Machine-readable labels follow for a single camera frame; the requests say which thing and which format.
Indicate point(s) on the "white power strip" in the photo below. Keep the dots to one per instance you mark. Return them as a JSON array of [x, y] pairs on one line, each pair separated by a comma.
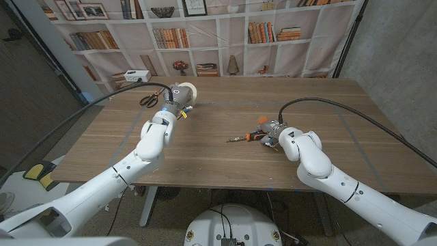
[[137, 76]]

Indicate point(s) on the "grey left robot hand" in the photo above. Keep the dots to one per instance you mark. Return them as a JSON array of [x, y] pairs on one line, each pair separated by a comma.
[[179, 97]]

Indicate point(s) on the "white table leg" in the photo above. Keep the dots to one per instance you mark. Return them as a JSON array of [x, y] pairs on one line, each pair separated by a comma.
[[149, 205]]

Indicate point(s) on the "black backdrop stand pole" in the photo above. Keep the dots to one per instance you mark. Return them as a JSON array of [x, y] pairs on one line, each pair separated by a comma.
[[348, 41]]

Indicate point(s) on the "dark grey table leg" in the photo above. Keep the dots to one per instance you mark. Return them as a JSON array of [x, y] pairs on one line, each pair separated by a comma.
[[323, 213]]

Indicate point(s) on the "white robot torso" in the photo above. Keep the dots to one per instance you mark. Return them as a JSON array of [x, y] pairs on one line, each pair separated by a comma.
[[235, 222]]

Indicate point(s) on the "small orange ball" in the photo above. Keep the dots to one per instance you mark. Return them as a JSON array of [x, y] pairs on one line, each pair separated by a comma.
[[262, 119]]

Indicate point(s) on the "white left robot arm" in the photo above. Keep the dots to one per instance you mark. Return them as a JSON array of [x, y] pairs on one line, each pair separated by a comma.
[[112, 184]]

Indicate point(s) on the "printed bookshelf backdrop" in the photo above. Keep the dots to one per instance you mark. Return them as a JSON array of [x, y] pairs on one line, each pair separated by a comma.
[[218, 51]]

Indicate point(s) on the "yellow black floor object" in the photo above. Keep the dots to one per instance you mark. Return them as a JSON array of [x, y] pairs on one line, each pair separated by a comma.
[[35, 171]]

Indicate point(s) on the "orange black screwdriver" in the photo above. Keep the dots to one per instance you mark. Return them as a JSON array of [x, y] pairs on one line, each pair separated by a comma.
[[252, 136]]

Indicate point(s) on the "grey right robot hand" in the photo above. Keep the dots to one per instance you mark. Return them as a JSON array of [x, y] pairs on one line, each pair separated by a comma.
[[273, 130]]

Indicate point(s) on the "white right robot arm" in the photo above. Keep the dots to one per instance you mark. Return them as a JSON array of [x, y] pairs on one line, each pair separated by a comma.
[[341, 188]]

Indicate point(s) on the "cream masking tape roll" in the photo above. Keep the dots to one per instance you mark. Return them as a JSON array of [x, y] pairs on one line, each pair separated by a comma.
[[194, 90]]

